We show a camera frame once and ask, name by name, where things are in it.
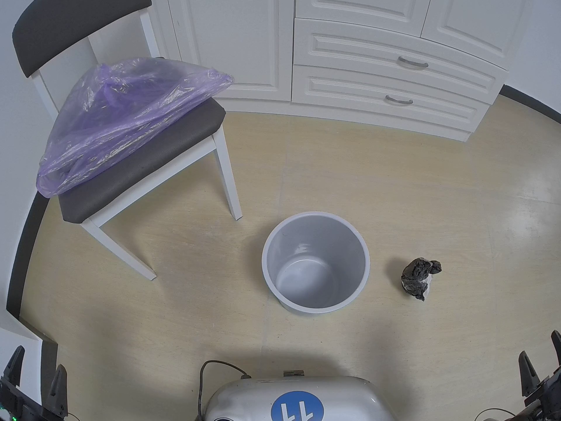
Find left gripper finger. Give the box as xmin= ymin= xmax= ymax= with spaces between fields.
xmin=46 ymin=364 xmax=68 ymax=415
xmin=4 ymin=346 xmax=25 ymax=387

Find white trash bin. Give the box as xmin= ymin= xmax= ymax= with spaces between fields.
xmin=262 ymin=211 xmax=371 ymax=316

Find black cable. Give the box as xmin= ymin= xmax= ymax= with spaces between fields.
xmin=198 ymin=360 xmax=251 ymax=421
xmin=477 ymin=407 xmax=527 ymax=421

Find white chair grey cushions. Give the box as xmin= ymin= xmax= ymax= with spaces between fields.
xmin=12 ymin=0 xmax=243 ymax=281

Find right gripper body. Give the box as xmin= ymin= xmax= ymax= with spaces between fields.
xmin=508 ymin=367 xmax=561 ymax=421

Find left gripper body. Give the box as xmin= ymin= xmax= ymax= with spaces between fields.
xmin=0 ymin=377 xmax=70 ymax=421

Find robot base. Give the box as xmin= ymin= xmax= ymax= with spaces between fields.
xmin=206 ymin=369 xmax=397 ymax=421

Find purple plastic bag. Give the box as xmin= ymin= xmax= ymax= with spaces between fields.
xmin=36 ymin=58 xmax=235 ymax=198

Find crumpled black plastic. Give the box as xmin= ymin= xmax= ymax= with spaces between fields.
xmin=401 ymin=257 xmax=443 ymax=302

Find white wardrobe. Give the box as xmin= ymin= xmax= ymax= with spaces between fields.
xmin=147 ymin=0 xmax=537 ymax=143

